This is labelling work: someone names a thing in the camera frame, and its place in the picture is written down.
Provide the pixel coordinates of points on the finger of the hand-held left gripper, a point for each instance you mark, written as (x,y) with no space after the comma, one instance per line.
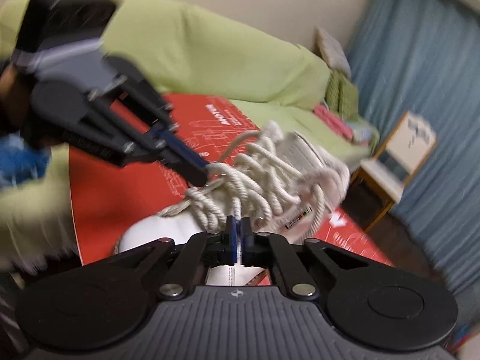
(112,150)
(180,148)

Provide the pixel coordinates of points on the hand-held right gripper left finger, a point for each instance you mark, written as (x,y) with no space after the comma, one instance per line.
(234,240)

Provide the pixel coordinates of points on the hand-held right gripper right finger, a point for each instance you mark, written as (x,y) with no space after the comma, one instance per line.
(244,240)

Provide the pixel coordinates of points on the white shoelace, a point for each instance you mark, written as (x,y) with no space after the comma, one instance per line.
(247,180)

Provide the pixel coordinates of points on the white platform shoe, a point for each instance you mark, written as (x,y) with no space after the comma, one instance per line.
(157,228)

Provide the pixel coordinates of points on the person's left hand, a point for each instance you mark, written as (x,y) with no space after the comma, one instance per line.
(15,105)

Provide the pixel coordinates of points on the red printed cardboard sheet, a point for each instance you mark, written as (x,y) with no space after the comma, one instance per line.
(112,195)

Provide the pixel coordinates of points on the blue patterned cloth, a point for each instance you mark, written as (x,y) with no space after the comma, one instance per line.
(22,161)

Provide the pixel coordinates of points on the green covered sofa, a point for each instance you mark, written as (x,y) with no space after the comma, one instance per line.
(225,52)

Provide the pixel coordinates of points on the pink folded cloth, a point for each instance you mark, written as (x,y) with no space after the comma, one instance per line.
(333,122)

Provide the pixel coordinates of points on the pastel folded blanket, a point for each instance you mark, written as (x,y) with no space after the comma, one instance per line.
(363,133)

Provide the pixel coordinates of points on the green patterned pillow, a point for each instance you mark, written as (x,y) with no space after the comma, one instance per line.
(341,93)

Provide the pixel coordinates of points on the grey pillow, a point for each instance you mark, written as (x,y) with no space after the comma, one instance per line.
(332,48)

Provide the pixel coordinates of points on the white wooden chair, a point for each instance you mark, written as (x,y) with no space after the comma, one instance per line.
(408,138)

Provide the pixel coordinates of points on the blue curtain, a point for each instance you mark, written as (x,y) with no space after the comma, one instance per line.
(431,63)

